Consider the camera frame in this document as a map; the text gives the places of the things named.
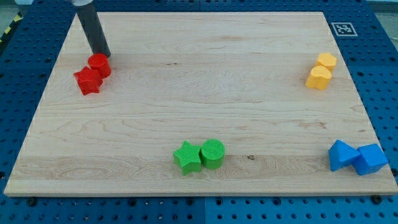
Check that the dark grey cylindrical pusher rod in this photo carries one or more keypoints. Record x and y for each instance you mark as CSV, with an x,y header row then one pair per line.
x,y
88,17

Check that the blue cube block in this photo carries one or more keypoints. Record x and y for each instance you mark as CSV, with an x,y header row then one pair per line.
x,y
370,160

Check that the blue triangle block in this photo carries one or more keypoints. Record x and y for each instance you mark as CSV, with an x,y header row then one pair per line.
x,y
341,155

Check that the red cylinder block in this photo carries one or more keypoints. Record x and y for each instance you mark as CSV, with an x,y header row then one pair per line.
x,y
100,63

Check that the red star block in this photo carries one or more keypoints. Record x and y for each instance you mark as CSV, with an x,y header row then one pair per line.
x,y
88,80

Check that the wooden board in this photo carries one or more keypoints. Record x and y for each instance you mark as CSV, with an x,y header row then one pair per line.
x,y
236,77

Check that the green star block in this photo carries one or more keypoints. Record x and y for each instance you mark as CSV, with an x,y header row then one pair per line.
x,y
187,157

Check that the green cylinder block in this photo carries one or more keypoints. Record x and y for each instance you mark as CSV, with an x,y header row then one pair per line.
x,y
212,153

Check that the yellow heart block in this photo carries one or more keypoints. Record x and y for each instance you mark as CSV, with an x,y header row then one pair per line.
x,y
319,78

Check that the yellow hexagon block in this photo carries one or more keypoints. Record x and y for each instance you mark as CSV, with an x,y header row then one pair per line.
x,y
326,60

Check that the white fiducial marker tag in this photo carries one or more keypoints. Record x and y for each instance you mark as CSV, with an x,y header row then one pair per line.
x,y
344,29

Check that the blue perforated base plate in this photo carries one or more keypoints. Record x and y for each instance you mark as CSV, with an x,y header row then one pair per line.
x,y
371,57

